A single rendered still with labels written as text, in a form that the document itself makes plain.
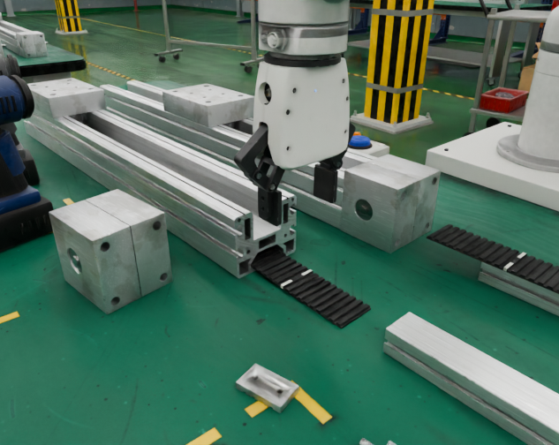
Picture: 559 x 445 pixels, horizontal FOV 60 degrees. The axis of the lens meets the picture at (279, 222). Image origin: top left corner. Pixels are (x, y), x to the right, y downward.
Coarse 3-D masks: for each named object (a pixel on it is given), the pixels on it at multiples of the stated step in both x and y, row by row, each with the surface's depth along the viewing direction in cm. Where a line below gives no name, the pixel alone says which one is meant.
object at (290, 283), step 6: (312, 270) 61; (300, 276) 60; (306, 276) 60; (312, 276) 60; (318, 276) 60; (288, 282) 58; (294, 282) 59; (300, 282) 59; (306, 282) 59; (282, 288) 58; (288, 288) 57; (294, 288) 58
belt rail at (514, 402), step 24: (408, 336) 46; (432, 336) 46; (408, 360) 46; (432, 360) 44; (456, 360) 44; (480, 360) 44; (456, 384) 44; (480, 384) 41; (504, 384) 41; (528, 384) 41; (480, 408) 42; (504, 408) 40; (528, 408) 39; (552, 408) 39; (528, 432) 39; (552, 432) 37
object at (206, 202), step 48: (48, 144) 103; (96, 144) 82; (144, 144) 85; (144, 192) 73; (192, 192) 63; (240, 192) 67; (288, 192) 63; (192, 240) 66; (240, 240) 58; (288, 240) 64
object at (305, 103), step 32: (288, 64) 44; (320, 64) 44; (256, 96) 47; (288, 96) 44; (320, 96) 47; (256, 128) 48; (288, 128) 46; (320, 128) 48; (288, 160) 47; (320, 160) 50
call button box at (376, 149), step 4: (372, 140) 89; (372, 144) 87; (376, 144) 88; (380, 144) 88; (384, 144) 88; (352, 148) 86; (356, 148) 85; (360, 148) 85; (364, 148) 85; (368, 148) 86; (372, 148) 86; (376, 148) 86; (380, 148) 86; (384, 148) 86; (388, 148) 87; (360, 152) 84; (364, 152) 84; (368, 152) 84; (372, 152) 84; (376, 152) 85; (380, 152) 86; (384, 152) 86; (388, 152) 87; (376, 156) 85; (380, 156) 86
